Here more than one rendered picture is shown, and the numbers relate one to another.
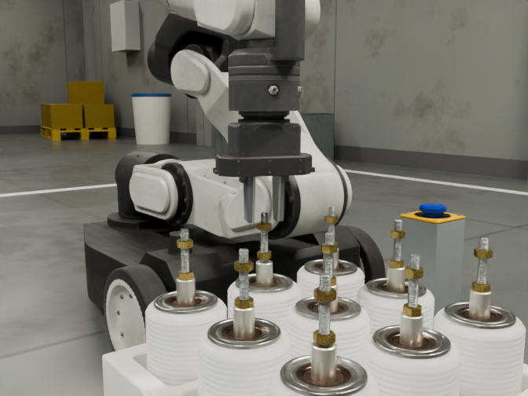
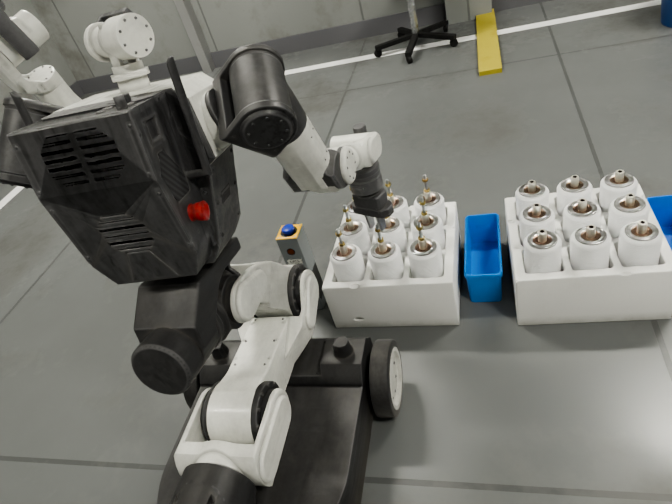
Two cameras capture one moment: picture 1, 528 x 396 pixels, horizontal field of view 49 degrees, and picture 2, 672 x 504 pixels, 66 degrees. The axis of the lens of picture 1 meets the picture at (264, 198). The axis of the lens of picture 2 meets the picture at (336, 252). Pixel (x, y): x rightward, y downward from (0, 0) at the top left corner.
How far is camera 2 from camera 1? 188 cm
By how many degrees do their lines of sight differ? 107
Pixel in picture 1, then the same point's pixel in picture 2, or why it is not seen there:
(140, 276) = (384, 344)
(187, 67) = (253, 288)
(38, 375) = (447, 436)
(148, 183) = (276, 427)
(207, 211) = (283, 371)
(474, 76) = not seen: outside the picture
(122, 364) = (449, 272)
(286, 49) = not seen: hidden behind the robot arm
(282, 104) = not seen: hidden behind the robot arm
